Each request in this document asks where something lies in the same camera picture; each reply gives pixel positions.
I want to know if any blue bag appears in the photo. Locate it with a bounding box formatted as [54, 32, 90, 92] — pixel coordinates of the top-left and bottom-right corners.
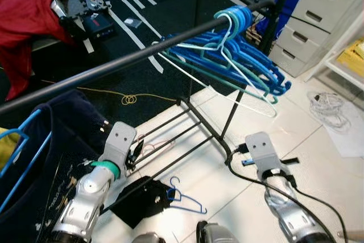
[256, 0, 302, 40]

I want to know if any white plastic hanger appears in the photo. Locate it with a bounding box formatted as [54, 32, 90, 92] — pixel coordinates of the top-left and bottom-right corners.
[152, 43, 278, 118]

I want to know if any yellow box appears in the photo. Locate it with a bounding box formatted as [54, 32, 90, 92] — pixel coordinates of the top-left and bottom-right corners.
[337, 38, 364, 79]

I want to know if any blue plastic hanger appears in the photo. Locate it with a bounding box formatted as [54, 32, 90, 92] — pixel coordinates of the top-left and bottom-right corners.
[167, 176, 209, 215]
[0, 109, 53, 213]
[162, 5, 292, 97]

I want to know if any white paper sheet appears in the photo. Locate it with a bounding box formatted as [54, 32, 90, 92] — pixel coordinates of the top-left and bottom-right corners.
[318, 98, 364, 158]

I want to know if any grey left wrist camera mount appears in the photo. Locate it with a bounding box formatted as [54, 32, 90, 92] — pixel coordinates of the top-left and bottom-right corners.
[104, 121, 138, 167]

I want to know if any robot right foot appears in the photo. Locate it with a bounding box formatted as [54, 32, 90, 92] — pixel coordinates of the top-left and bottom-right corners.
[196, 220, 241, 243]

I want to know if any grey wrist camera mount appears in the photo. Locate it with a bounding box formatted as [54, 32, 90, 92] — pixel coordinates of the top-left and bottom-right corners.
[104, 121, 138, 167]
[245, 131, 284, 179]

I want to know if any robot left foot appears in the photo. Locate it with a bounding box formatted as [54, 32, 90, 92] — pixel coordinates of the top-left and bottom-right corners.
[132, 232, 167, 243]

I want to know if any black metal clothes rack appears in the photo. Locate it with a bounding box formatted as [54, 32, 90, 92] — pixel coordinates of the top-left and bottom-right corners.
[0, 0, 300, 212]

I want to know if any navy printed sweatshirt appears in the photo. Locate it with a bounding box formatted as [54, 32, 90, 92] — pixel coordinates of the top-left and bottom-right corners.
[0, 88, 111, 243]

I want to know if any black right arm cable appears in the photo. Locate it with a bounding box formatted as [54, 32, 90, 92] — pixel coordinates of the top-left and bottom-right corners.
[226, 151, 349, 243]

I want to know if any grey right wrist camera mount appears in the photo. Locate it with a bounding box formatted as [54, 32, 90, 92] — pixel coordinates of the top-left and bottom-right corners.
[245, 131, 284, 179]

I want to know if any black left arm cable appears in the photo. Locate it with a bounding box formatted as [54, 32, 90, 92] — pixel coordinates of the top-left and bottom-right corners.
[98, 118, 111, 135]

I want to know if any white cable bundle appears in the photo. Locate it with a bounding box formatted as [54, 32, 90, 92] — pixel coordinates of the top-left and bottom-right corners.
[308, 90, 351, 131]

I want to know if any white drawer cabinet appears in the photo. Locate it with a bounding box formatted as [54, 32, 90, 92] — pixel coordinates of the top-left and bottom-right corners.
[268, 0, 364, 79]

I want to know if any red garment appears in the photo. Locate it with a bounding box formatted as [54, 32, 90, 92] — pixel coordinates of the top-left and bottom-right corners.
[0, 0, 75, 101]

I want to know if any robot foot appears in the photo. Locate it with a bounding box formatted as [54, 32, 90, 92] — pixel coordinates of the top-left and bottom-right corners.
[196, 220, 241, 243]
[132, 232, 167, 243]

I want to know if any small white paper scrap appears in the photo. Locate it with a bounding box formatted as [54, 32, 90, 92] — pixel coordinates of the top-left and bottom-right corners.
[124, 18, 143, 28]

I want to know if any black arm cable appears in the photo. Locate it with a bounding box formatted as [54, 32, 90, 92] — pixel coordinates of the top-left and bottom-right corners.
[98, 118, 111, 135]
[226, 151, 349, 243]

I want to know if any wooden stick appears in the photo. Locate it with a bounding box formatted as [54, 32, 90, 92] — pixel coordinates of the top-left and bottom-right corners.
[338, 230, 364, 241]

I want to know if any yellow cord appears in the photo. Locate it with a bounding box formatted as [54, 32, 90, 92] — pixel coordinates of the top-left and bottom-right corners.
[76, 87, 181, 107]

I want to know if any teal plastic hanger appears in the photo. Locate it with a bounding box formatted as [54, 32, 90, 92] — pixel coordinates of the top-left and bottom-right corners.
[171, 11, 278, 105]

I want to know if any black t-shirt white sleeve print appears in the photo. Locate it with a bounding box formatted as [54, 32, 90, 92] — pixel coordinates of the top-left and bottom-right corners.
[110, 175, 172, 230]

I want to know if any white shelf unit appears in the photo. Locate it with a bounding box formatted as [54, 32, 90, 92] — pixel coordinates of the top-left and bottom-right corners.
[301, 11, 364, 91]

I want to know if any long white tape strip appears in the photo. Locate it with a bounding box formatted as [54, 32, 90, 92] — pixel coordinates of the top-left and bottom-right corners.
[119, 0, 163, 39]
[107, 9, 166, 74]

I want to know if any black electronic device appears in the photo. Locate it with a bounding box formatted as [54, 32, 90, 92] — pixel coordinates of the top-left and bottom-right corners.
[50, 0, 116, 43]

